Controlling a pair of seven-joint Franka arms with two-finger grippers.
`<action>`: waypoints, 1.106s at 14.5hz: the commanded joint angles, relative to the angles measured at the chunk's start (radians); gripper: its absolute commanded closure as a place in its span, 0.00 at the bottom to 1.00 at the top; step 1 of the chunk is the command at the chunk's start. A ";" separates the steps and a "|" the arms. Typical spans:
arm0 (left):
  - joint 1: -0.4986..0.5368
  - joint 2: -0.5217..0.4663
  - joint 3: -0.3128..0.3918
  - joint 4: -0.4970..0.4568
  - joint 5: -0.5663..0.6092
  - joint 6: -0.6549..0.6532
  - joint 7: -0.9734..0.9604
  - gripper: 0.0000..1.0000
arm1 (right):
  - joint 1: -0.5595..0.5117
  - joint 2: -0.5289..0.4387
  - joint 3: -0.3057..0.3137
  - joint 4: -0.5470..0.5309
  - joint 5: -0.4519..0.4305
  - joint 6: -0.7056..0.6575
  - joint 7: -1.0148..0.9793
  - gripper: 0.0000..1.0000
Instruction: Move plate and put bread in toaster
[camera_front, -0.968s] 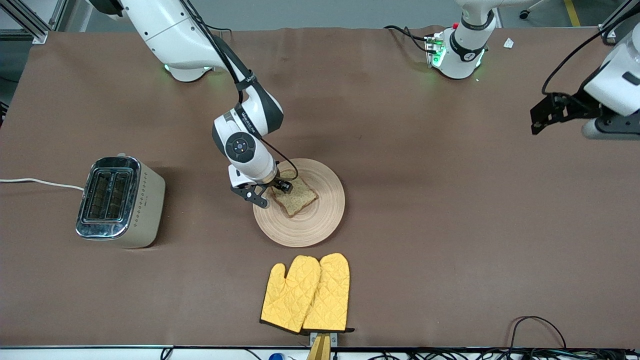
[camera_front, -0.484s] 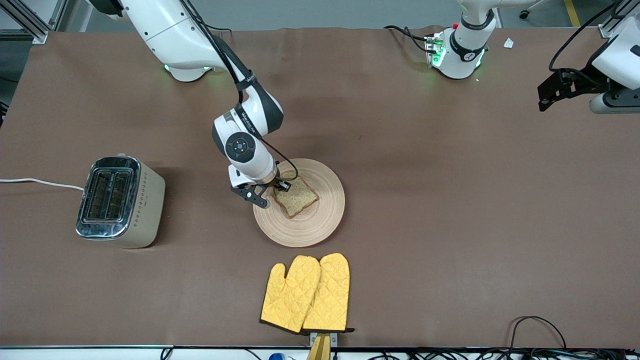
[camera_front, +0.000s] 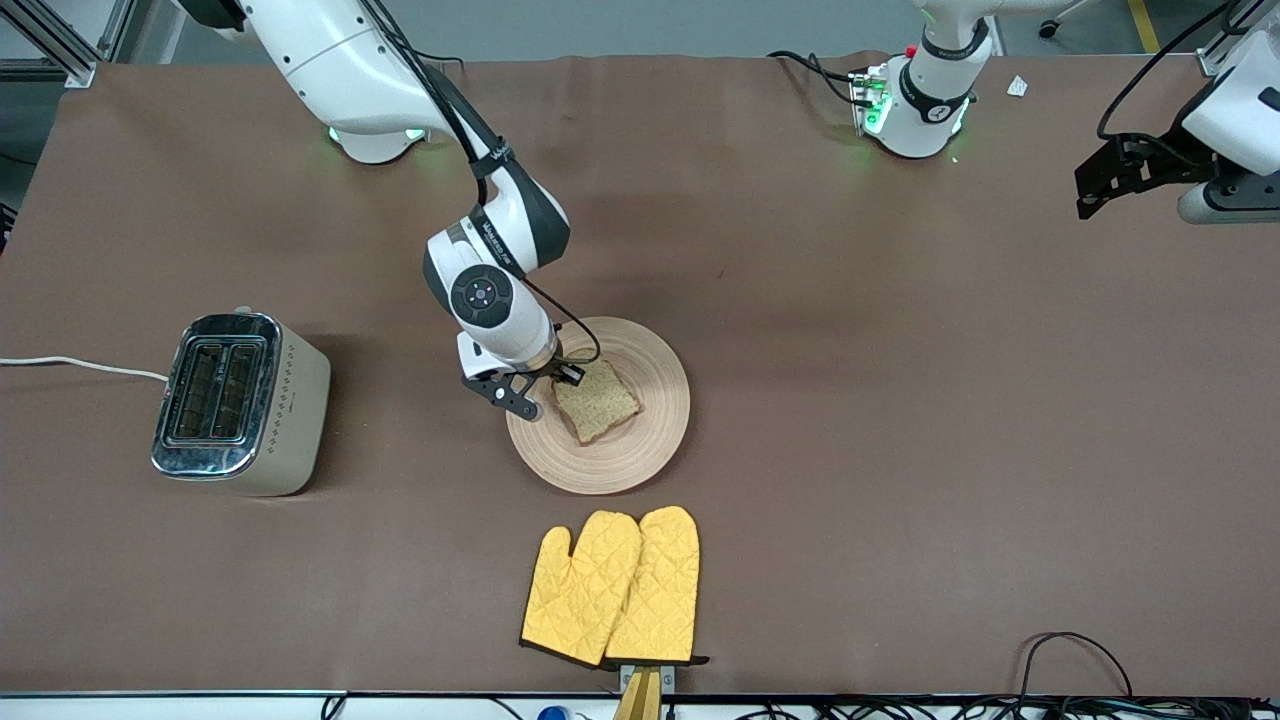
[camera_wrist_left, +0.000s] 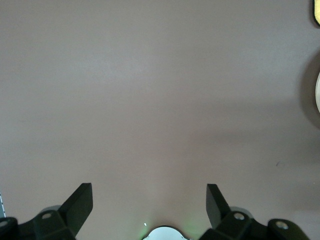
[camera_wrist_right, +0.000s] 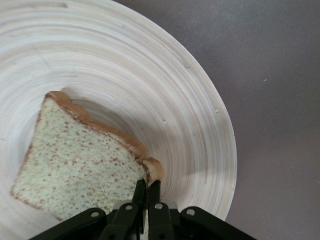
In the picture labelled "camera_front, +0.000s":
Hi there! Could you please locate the brown bread slice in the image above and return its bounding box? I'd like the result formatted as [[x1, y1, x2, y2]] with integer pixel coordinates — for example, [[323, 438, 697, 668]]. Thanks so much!
[[552, 360, 642, 446]]

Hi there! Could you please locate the round wooden plate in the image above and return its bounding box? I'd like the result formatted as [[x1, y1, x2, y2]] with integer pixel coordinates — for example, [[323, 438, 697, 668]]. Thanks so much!
[[505, 316, 692, 496]]

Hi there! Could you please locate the chrome and beige toaster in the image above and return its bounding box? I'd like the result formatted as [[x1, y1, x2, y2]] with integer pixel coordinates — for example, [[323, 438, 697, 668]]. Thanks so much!
[[150, 305, 333, 498]]

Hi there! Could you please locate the black chair caster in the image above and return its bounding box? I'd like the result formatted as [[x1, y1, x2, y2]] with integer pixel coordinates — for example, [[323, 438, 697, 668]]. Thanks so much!
[[1038, 0, 1091, 41]]

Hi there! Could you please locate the yellow quilted oven mitt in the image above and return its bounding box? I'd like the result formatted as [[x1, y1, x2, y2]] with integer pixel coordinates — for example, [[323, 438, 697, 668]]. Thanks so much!
[[604, 505, 711, 668], [519, 510, 643, 668]]

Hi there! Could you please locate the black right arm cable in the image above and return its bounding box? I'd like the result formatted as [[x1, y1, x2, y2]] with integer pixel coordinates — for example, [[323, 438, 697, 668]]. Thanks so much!
[[360, 0, 603, 373]]

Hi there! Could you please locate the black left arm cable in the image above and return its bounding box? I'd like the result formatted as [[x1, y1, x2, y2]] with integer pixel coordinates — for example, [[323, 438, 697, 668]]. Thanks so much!
[[1097, 0, 1241, 141]]

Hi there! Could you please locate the aluminium frame profile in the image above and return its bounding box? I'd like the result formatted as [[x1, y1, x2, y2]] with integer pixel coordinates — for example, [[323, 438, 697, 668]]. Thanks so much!
[[0, 0, 136, 89], [1195, 0, 1256, 76]]

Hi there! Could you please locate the white toaster power cord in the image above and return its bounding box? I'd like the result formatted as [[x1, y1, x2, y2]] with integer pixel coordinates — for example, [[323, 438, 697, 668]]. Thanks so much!
[[0, 355, 171, 384]]

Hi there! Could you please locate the black looped cable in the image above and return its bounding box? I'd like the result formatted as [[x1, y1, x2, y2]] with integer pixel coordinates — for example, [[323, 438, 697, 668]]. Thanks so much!
[[1015, 632, 1136, 701]]

